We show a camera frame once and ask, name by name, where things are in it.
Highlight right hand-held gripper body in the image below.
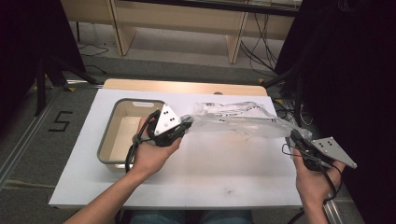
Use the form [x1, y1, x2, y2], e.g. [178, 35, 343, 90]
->
[298, 136, 358, 172]

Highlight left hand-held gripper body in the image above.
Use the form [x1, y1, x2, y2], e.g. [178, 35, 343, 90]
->
[147, 103, 188, 147]

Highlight beige grey-rimmed plastic bin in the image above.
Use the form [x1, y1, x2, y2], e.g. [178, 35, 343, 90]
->
[96, 98, 168, 173]

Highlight clear smiley plastic bag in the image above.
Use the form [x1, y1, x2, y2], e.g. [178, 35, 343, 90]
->
[180, 101, 313, 141]

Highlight person's left hand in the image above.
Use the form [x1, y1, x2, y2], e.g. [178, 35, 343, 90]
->
[130, 117, 182, 178]

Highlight person's right hand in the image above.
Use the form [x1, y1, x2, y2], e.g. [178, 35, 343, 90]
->
[292, 155, 347, 206]

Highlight black metal stand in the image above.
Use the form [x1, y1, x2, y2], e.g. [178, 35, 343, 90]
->
[262, 66, 304, 127]

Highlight white table cover board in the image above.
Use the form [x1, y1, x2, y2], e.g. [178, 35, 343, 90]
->
[49, 88, 311, 210]

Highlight black curtain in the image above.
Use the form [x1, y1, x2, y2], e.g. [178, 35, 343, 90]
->
[274, 0, 396, 224]
[0, 0, 87, 132]

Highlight person's blue jeans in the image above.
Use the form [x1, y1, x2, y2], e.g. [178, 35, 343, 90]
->
[130, 210, 254, 224]

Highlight beige wooden desk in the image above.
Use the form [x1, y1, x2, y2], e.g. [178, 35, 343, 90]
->
[60, 0, 303, 64]

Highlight black tripod stand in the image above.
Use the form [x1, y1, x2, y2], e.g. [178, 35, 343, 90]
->
[34, 55, 97, 117]

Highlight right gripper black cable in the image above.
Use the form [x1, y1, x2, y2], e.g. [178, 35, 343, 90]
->
[281, 143, 344, 224]

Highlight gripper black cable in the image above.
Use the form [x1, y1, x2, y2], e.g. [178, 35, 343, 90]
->
[125, 109, 162, 174]
[281, 143, 344, 224]

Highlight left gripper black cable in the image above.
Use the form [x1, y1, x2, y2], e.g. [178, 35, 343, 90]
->
[125, 109, 162, 174]

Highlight metal floor rail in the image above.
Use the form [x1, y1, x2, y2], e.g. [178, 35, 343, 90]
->
[0, 90, 60, 190]
[286, 99, 344, 224]

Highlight black cables under desk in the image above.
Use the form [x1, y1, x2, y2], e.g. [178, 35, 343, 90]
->
[239, 12, 278, 74]

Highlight thin black floor cable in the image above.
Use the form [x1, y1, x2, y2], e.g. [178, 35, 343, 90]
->
[78, 43, 110, 76]

